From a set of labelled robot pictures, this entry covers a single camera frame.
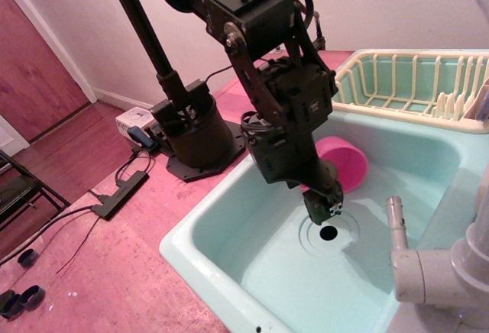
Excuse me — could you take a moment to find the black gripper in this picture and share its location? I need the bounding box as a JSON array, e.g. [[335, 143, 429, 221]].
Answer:
[[240, 112, 343, 225]]

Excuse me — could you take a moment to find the black ring far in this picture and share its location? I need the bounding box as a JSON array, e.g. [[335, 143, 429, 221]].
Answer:
[[17, 248, 39, 268]]

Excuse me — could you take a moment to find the blue adapter dongle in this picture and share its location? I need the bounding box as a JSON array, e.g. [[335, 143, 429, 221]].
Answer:
[[127, 126, 157, 151]]

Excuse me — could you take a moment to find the black ring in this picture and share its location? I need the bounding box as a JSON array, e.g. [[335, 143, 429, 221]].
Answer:
[[19, 285, 47, 310], [17, 248, 39, 268], [0, 289, 23, 319]]

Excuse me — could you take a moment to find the black ring left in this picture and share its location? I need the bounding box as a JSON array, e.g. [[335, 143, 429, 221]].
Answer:
[[0, 289, 23, 319]]

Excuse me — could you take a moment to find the thin black wire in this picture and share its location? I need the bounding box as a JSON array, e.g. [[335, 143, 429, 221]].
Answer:
[[55, 215, 102, 275]]

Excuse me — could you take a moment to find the grey pvc faucet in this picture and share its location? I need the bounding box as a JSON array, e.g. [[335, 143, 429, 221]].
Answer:
[[385, 0, 489, 333]]

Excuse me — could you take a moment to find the white cardboard box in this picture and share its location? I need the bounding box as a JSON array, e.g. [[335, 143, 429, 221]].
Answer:
[[115, 107, 156, 144]]

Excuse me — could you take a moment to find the pink plastic cup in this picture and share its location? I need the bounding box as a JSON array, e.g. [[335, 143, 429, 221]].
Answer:
[[315, 136, 368, 193]]

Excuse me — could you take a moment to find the cream dish rack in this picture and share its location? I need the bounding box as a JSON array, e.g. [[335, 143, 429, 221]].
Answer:
[[333, 49, 488, 134]]

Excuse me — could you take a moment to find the teal toy sink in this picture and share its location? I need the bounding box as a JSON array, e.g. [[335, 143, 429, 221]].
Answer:
[[160, 107, 488, 332]]

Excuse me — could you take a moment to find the thick grey cable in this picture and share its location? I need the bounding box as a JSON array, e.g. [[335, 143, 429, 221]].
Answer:
[[0, 205, 96, 267]]

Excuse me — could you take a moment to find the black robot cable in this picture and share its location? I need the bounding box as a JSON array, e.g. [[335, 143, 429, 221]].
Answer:
[[204, 64, 235, 84]]

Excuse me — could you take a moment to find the black ring right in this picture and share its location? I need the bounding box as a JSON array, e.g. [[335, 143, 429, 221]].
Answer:
[[19, 285, 47, 310]]

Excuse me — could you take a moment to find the black usb hub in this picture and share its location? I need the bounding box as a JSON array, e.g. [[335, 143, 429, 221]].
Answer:
[[90, 170, 149, 221]]

